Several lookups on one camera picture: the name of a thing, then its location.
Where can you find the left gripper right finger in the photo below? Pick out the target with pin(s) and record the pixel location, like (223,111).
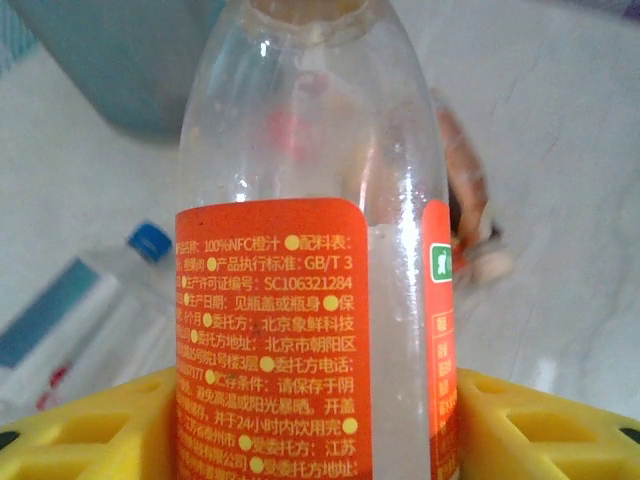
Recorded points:
(500,440)

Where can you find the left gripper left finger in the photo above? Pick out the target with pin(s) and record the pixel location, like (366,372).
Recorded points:
(75,450)

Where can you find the orange label bottle brown cap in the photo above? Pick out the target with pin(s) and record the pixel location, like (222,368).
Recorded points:
(275,325)

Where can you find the grey mesh waste bin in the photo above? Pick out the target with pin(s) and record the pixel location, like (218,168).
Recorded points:
(125,65)

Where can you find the blue label bottle blue cap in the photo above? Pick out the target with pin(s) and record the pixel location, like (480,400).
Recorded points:
(75,310)

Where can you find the brown label bottle white cap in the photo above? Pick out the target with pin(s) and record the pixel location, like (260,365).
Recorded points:
(465,175)

